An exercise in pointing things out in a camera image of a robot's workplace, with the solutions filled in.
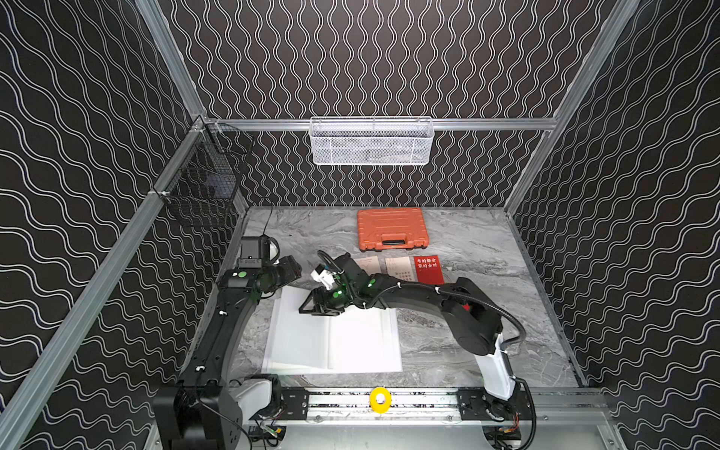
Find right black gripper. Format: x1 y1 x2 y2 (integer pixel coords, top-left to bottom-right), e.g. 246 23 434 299
296 285 358 315

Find white photo album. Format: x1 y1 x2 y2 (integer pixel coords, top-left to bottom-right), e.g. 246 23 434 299
262 287 402 375

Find beige card small red text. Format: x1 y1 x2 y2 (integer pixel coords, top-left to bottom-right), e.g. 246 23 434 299
384 257 417 281

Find orange plastic tool case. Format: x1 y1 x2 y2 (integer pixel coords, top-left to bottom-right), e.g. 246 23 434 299
357 207 431 252

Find white wire mesh basket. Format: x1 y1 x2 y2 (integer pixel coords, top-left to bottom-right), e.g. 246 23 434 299
309 116 435 166

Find black wire mesh basket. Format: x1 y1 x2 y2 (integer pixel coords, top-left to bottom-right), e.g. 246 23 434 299
160 127 237 229

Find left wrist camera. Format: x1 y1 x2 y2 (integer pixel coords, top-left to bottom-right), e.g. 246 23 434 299
235 234 279 269

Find yellow tape roll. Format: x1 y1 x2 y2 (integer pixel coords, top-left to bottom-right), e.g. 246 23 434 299
369 387 392 414

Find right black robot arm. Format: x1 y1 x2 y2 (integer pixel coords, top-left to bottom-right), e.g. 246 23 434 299
298 250 527 402

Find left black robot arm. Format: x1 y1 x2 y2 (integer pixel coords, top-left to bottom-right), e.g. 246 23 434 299
153 256 302 449

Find beige card gold characters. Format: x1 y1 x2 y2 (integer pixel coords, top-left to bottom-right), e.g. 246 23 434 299
356 256 382 276

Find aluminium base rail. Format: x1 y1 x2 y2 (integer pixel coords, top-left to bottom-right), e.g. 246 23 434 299
159 385 611 426

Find red card top row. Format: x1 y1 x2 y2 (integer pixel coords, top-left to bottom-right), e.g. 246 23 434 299
414 255 444 285

